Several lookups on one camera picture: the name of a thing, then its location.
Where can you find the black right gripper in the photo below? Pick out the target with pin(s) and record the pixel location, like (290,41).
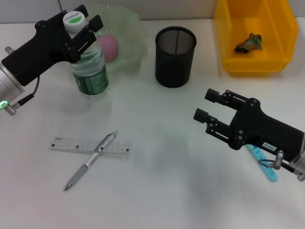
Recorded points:
(267,131)

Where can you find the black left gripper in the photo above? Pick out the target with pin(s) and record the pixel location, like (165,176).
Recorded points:
(40,52)

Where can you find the pink toy peach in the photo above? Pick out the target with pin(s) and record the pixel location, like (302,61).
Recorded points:
(109,47)

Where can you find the clear green-label water bottle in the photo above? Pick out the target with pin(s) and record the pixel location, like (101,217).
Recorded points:
(93,81)

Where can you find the green plastic wrapper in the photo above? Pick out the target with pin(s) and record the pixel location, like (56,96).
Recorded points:
(250,43)

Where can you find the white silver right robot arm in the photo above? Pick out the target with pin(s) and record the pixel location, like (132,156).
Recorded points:
(300,164)

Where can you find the translucent green fruit bowl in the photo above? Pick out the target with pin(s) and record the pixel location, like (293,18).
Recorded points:
(128,35)

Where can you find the black mesh pen holder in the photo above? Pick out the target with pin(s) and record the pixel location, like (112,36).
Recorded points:
(174,64)

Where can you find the light blue scissors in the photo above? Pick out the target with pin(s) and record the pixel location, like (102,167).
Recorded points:
(269,171)

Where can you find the clear plastic ruler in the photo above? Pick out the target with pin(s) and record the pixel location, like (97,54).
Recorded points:
(71,144)

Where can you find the silver ballpoint pen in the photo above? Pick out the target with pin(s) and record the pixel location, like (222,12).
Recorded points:
(78,175)

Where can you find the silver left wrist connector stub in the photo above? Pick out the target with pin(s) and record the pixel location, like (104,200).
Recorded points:
(9,49)

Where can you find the yellow plastic bin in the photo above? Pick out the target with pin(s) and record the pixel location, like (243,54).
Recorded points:
(238,19)

